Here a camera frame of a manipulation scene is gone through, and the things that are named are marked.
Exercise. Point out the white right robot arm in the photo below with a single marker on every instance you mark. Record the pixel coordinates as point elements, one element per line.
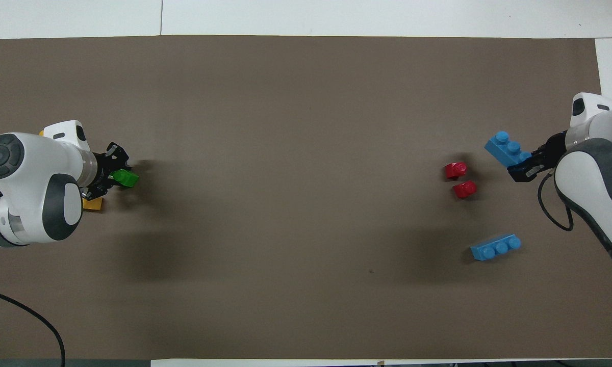
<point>596,173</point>

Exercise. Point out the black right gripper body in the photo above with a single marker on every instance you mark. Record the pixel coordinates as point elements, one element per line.
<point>555,150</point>

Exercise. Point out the green two-stud block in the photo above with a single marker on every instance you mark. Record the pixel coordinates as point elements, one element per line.
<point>126,178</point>

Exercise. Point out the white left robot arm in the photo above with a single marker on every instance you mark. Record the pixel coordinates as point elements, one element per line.
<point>25,178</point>

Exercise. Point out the blue three-stud block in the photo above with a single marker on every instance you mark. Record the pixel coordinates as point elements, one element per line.
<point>507,150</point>
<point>495,248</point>

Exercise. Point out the red small block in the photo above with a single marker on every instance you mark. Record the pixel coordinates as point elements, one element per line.
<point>455,171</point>
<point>464,189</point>

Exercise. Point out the brown table mat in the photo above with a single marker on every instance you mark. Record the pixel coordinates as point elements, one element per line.
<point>306,102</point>

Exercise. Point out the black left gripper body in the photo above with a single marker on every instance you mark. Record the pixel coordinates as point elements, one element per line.
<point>103,171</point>

